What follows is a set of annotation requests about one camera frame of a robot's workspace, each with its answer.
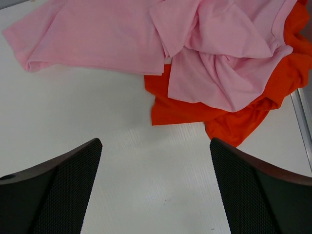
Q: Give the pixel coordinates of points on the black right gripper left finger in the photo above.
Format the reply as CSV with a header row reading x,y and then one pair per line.
x,y
51,197

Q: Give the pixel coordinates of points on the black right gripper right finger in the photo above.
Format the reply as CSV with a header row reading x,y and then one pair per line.
x,y
258,197

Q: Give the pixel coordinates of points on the pink t shirt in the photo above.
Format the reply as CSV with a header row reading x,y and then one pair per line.
x,y
222,51

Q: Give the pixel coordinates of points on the orange t shirt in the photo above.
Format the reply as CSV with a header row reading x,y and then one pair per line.
x,y
291,73

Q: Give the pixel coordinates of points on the aluminium frame post right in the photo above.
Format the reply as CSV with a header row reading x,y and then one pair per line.
x,y
302,102

